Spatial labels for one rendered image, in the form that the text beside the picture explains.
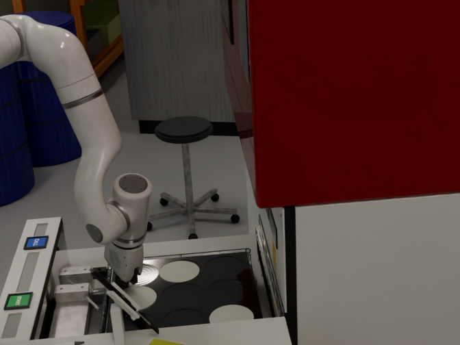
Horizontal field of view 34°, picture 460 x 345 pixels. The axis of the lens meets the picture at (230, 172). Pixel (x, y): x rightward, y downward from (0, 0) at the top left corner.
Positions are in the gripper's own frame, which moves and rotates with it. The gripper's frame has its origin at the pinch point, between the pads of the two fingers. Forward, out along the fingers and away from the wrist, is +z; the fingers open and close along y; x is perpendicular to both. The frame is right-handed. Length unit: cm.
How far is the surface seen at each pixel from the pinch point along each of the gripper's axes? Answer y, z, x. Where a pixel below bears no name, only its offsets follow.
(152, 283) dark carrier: 4.0, 0.8, 6.4
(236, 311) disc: 25.4, -7.0, 13.9
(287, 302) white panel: 37.3, -22.1, 14.5
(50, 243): -22.3, 4.0, -6.7
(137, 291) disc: 4.2, 0.6, 1.9
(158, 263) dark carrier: -2.2, 3.0, 12.6
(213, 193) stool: -120, 135, 148
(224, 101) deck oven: -192, 140, 215
